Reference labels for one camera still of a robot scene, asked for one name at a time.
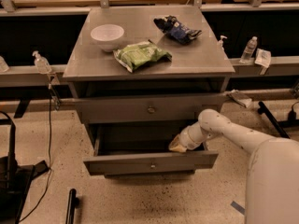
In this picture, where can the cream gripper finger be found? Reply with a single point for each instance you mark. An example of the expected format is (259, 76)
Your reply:
(175, 142)
(178, 148)

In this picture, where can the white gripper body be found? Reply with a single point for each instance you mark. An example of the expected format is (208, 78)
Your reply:
(187, 140)

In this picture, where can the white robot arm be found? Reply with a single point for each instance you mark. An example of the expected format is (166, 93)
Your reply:
(272, 187)

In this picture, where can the grey top drawer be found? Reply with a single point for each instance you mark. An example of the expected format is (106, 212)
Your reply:
(118, 109)

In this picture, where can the grey drawer cabinet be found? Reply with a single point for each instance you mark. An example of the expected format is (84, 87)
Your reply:
(198, 67)

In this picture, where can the folded grey cloth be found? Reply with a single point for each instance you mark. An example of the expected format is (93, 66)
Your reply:
(240, 97)

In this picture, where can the black stand leg right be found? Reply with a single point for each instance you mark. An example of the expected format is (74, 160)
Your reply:
(280, 126)

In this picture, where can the green chip bag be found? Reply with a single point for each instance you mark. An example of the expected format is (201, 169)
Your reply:
(136, 55)

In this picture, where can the clear plastic water bottle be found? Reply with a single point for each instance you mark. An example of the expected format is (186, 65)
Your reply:
(248, 50)

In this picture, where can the small white pump bottle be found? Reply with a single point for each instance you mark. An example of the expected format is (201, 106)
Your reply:
(221, 41)

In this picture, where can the white wipes packet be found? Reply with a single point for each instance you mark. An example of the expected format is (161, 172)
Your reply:
(263, 58)

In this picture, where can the blue chip bag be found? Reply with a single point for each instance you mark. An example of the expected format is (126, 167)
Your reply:
(176, 30)

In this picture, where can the black floor bar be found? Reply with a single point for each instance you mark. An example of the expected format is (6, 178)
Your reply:
(73, 202)

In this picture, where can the white bowl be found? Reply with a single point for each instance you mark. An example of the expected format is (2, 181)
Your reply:
(108, 36)

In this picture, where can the black stand base left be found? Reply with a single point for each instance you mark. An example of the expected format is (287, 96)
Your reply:
(15, 180)

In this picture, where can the clear bottle far left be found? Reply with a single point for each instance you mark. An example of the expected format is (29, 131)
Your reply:
(3, 65)

